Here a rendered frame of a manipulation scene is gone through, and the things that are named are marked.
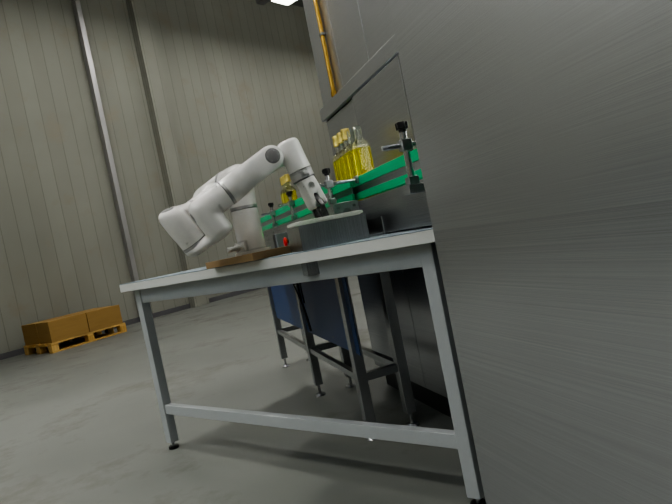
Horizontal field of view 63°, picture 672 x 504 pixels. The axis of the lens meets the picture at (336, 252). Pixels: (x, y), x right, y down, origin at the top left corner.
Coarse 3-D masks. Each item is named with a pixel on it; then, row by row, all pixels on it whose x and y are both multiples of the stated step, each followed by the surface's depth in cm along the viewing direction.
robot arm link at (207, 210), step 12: (204, 192) 168; (216, 192) 167; (192, 204) 166; (204, 204) 166; (216, 204) 166; (228, 204) 169; (192, 216) 167; (204, 216) 166; (216, 216) 167; (204, 228) 167; (216, 228) 167; (228, 228) 169; (204, 240) 171; (216, 240) 170; (192, 252) 174
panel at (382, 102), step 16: (400, 64) 182; (384, 80) 195; (400, 80) 184; (368, 96) 211; (384, 96) 198; (400, 96) 186; (368, 112) 214; (384, 112) 201; (400, 112) 188; (368, 128) 217; (384, 128) 203; (384, 144) 206; (384, 160) 209
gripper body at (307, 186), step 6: (312, 174) 175; (300, 180) 174; (306, 180) 173; (312, 180) 173; (300, 186) 176; (306, 186) 173; (312, 186) 174; (318, 186) 174; (300, 192) 179; (306, 192) 174; (312, 192) 173; (318, 192) 173; (306, 198) 176; (312, 198) 173; (324, 198) 174; (306, 204) 180; (312, 204) 174; (318, 204) 175
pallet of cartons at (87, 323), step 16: (48, 320) 735; (64, 320) 715; (80, 320) 732; (96, 320) 751; (112, 320) 770; (32, 336) 726; (48, 336) 703; (64, 336) 712; (80, 336) 729; (96, 336) 781; (32, 352) 738
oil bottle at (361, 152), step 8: (352, 144) 198; (360, 144) 195; (368, 144) 196; (352, 152) 198; (360, 152) 194; (368, 152) 195; (360, 160) 194; (368, 160) 195; (360, 168) 195; (368, 168) 195
